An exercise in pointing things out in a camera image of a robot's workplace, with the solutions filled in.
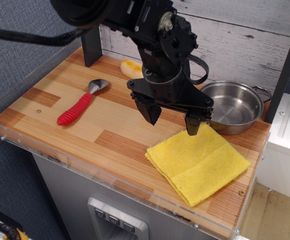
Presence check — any yellow black object corner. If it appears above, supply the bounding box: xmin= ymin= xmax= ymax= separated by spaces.
xmin=0 ymin=223 xmax=30 ymax=240

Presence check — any white ribbed box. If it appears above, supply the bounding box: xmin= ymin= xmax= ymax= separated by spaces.
xmin=256 ymin=93 xmax=290 ymax=197

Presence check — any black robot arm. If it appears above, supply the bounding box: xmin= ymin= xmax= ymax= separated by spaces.
xmin=51 ymin=0 xmax=213 ymax=136

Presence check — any grey toy cabinet front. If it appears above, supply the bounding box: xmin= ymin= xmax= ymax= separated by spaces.
xmin=34 ymin=154 xmax=213 ymax=240

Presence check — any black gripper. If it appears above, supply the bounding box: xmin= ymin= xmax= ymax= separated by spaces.
xmin=127 ymin=67 xmax=213 ymax=136

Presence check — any yellow cloth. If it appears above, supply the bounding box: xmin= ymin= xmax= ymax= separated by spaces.
xmin=145 ymin=123 xmax=250 ymax=207

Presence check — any silver metal pan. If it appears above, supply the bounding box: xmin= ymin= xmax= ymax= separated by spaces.
xmin=200 ymin=81 xmax=271 ymax=135

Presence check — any clear acrylic table guard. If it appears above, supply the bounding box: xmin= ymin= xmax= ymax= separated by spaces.
xmin=0 ymin=38 xmax=270 ymax=240

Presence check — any toy bread roll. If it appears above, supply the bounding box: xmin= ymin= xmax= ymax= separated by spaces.
xmin=120 ymin=59 xmax=143 ymax=79

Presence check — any red handled metal spoon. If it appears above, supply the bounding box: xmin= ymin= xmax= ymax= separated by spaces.
xmin=57 ymin=79 xmax=109 ymax=126

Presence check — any dark right shelf post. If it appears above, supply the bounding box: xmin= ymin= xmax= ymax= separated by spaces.
xmin=264 ymin=48 xmax=290 ymax=124

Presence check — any dark left shelf post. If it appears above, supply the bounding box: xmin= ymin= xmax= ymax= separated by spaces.
xmin=81 ymin=25 xmax=103 ymax=67

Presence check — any silver button panel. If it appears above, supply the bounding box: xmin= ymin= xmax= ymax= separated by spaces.
xmin=88 ymin=197 xmax=149 ymax=240

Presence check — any dark shelf post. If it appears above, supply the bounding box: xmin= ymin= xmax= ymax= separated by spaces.
xmin=264 ymin=48 xmax=290 ymax=124
xmin=81 ymin=25 xmax=103 ymax=67

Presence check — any black braided cable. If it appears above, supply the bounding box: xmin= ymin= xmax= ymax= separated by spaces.
xmin=0 ymin=23 xmax=85 ymax=47

